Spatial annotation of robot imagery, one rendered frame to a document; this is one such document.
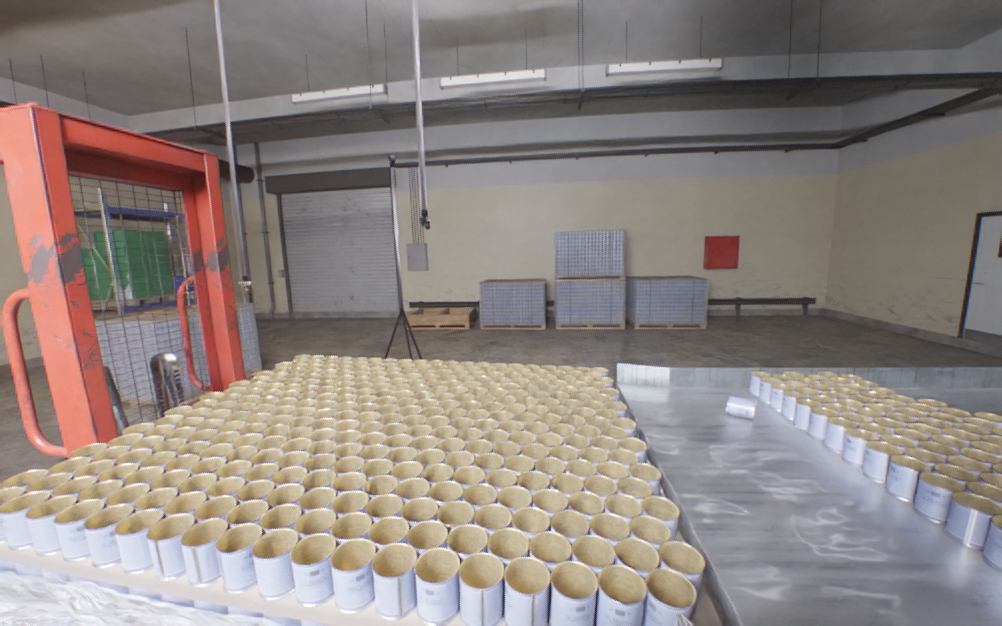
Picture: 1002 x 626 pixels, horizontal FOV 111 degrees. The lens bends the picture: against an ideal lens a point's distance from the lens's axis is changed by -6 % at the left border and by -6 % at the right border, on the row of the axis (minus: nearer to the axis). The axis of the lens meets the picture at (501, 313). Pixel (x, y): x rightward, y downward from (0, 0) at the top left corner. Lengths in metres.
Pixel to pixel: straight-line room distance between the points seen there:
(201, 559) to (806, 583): 1.02
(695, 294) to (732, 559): 7.72
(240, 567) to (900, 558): 1.17
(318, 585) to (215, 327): 1.37
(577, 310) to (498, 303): 1.69
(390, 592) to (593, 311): 7.60
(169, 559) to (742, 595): 0.97
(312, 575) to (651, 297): 7.86
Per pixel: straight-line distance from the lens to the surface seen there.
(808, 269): 11.43
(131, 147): 1.67
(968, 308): 9.23
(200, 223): 1.93
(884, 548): 1.09
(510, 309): 7.98
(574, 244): 7.91
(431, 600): 0.69
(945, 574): 1.09
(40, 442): 1.77
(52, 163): 1.52
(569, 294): 7.96
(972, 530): 1.18
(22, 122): 1.56
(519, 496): 0.84
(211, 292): 1.92
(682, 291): 8.37
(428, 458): 0.98
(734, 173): 10.64
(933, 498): 1.21
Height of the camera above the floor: 1.65
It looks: 9 degrees down
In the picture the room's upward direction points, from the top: 2 degrees counter-clockwise
